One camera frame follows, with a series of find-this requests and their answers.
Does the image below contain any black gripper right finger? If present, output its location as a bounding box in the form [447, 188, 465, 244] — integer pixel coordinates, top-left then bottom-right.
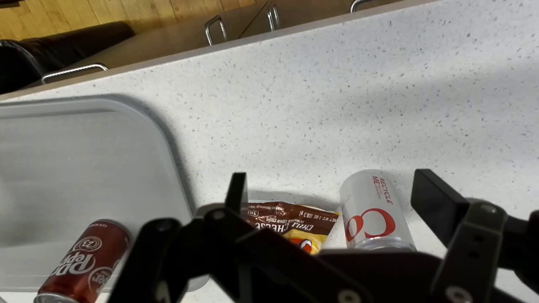
[410, 167, 539, 303]

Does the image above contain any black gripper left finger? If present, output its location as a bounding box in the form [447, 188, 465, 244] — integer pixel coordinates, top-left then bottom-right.
[107, 170, 361, 303]

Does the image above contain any red Dr Pepper can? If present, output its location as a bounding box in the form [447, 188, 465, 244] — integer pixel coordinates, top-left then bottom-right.
[32, 217, 133, 303]

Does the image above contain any silver Diet Coke can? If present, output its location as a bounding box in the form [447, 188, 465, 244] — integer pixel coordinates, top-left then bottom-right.
[339, 168, 418, 252]

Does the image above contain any grey plastic tray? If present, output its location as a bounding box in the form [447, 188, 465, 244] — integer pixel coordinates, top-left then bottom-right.
[0, 93, 199, 293]

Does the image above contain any brown yellow snack packet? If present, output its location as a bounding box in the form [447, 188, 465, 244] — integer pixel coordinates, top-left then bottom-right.
[241, 200, 342, 257]

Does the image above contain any wooden lower cabinet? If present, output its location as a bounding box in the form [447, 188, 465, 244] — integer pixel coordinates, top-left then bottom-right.
[41, 0, 435, 91]

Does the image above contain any black bulky object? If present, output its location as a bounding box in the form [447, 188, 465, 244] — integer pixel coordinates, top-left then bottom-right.
[0, 22, 137, 94]

